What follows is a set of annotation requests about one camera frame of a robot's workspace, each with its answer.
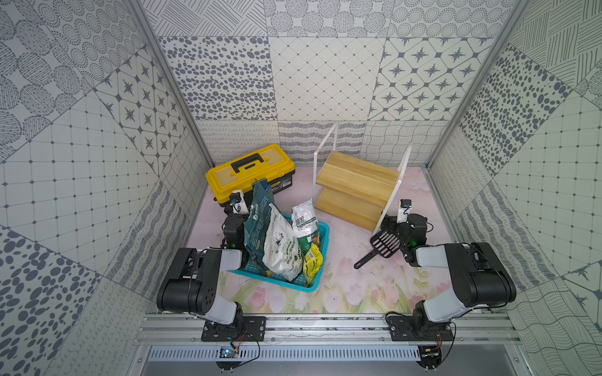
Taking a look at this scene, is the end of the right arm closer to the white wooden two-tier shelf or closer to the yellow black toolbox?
the white wooden two-tier shelf

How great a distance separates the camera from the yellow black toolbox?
0.92 meters

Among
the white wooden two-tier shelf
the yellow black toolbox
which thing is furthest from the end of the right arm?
the yellow black toolbox
